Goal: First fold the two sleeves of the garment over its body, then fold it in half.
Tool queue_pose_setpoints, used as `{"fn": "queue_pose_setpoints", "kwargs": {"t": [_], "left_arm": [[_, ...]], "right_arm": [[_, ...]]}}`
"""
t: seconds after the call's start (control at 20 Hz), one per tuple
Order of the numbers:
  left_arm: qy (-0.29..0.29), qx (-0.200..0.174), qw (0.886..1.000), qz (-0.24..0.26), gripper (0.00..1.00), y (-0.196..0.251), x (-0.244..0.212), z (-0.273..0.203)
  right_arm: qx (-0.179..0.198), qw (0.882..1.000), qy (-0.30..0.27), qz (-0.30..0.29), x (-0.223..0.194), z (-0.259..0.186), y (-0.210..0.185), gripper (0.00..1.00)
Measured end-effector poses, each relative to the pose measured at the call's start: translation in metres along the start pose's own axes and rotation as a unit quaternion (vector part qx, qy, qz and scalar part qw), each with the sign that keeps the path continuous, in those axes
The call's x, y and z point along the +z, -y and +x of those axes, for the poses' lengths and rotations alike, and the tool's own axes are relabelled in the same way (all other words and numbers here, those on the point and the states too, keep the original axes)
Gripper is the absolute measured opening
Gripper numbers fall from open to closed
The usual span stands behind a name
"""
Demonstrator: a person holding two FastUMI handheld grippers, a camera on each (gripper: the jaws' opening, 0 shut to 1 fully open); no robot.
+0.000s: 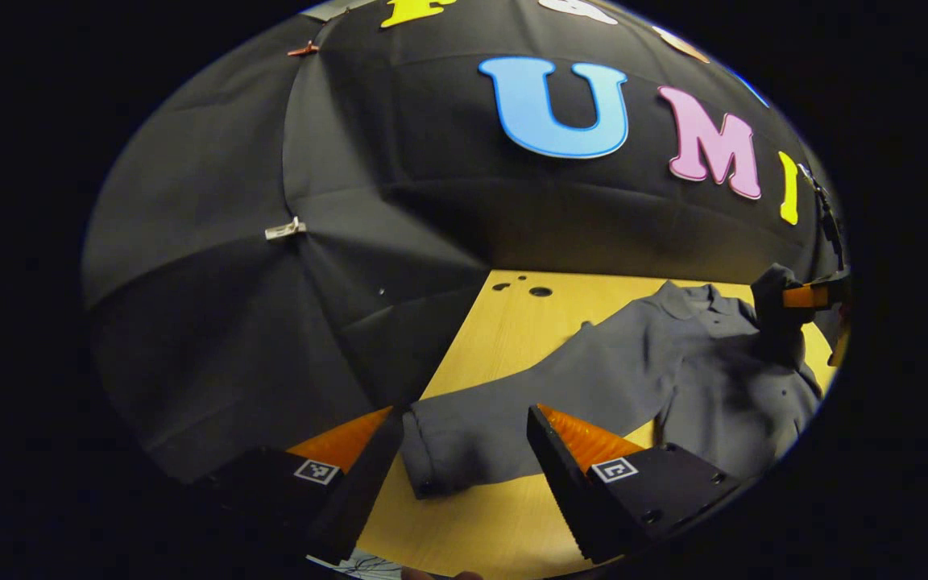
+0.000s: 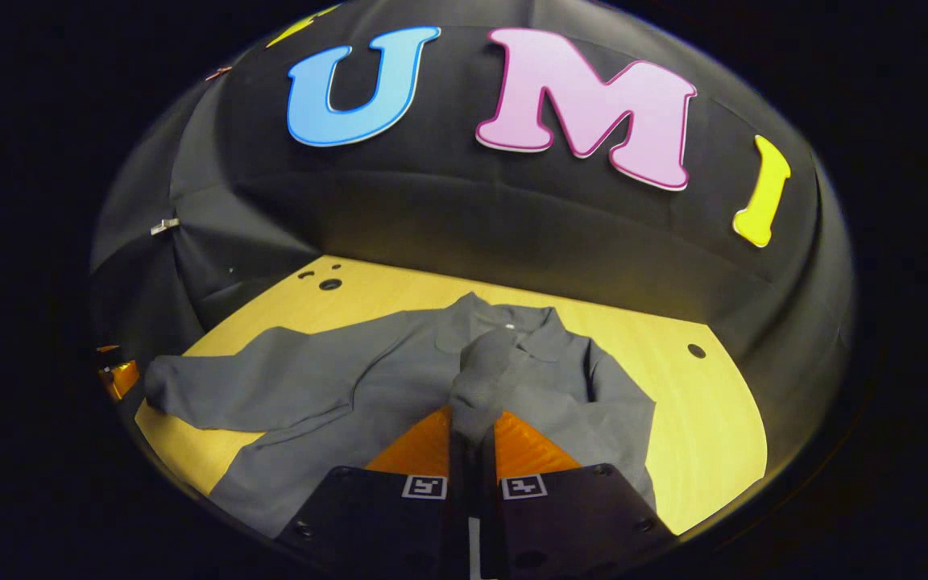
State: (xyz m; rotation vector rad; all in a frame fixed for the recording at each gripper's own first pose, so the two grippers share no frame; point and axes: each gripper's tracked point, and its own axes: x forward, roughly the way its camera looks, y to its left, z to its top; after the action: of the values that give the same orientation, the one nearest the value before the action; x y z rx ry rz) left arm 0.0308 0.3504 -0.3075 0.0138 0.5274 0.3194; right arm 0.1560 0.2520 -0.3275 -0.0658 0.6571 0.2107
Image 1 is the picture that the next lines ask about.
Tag white printed sheet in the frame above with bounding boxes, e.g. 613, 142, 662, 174
305, 549, 404, 580

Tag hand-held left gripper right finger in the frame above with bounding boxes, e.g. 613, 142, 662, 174
526, 403, 743, 565

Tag grey button shirt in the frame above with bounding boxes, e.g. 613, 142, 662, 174
400, 263, 826, 499

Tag black backdrop cloth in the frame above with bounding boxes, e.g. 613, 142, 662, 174
81, 0, 847, 484

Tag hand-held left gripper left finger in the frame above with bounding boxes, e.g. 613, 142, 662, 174
190, 405, 406, 565

